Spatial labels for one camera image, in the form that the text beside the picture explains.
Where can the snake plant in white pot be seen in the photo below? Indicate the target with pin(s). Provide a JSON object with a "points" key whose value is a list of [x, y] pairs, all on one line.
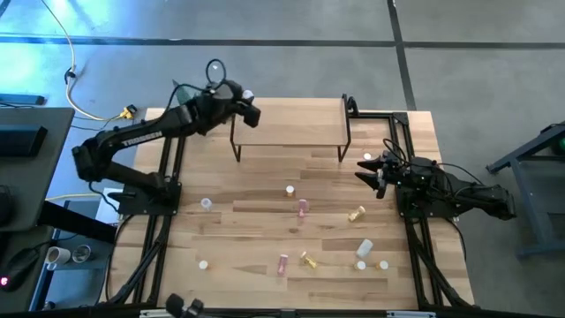
{"points": [[187, 93]]}

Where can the black box device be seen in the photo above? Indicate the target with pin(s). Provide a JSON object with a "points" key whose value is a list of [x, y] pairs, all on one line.
{"points": [[22, 141]]}

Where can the yellow black plug connector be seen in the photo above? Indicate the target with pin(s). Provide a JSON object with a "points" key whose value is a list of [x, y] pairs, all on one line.
{"points": [[128, 112]]}

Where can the shiny metal can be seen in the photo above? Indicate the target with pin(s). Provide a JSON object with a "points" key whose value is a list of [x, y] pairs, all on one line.
{"points": [[81, 254]]}

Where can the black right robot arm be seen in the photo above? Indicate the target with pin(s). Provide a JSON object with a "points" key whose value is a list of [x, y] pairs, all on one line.
{"points": [[476, 194]]}

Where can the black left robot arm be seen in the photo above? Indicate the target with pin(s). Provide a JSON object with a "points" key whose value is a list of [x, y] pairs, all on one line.
{"points": [[141, 138]]}

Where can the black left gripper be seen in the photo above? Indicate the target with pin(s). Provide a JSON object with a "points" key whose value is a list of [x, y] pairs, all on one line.
{"points": [[230, 101]]}

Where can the black computer mouse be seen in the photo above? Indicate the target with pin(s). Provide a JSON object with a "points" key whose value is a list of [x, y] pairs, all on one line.
{"points": [[20, 267]]}

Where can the black desk beam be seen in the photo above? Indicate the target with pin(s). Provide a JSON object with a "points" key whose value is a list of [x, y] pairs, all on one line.
{"points": [[75, 221]]}

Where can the wooden shelf black metal frame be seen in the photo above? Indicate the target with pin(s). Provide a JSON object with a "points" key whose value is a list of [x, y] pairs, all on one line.
{"points": [[300, 128]]}

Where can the yellow medicine bottle white cap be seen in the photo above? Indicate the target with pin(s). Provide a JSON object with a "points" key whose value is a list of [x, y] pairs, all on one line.
{"points": [[360, 265], [309, 260], [356, 214]]}

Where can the black aluminium table frame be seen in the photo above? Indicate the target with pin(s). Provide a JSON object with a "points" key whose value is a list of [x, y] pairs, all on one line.
{"points": [[265, 314]]}

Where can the silver aluminium extrusion piece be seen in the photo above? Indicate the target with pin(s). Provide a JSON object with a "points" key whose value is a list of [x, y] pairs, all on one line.
{"points": [[410, 314], [154, 313]]}

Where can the white paper cup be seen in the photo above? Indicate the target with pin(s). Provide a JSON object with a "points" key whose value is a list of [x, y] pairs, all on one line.
{"points": [[59, 255]]}

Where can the dark blue metal cart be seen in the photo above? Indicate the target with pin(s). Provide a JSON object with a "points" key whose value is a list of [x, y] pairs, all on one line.
{"points": [[527, 199]]}

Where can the dark grey desk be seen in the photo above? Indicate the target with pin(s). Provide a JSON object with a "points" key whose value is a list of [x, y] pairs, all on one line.
{"points": [[39, 185]]}

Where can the black flat bar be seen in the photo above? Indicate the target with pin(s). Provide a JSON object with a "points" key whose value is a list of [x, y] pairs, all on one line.
{"points": [[22, 100]]}

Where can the pink medicine bottle white cap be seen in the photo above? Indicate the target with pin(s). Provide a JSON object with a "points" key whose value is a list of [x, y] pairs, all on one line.
{"points": [[302, 207], [282, 264], [367, 156]]}

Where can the white flat box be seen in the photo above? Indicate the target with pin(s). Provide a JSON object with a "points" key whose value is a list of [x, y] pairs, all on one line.
{"points": [[102, 214]]}

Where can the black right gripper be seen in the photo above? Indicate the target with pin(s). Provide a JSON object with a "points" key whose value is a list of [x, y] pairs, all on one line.
{"points": [[390, 174]]}

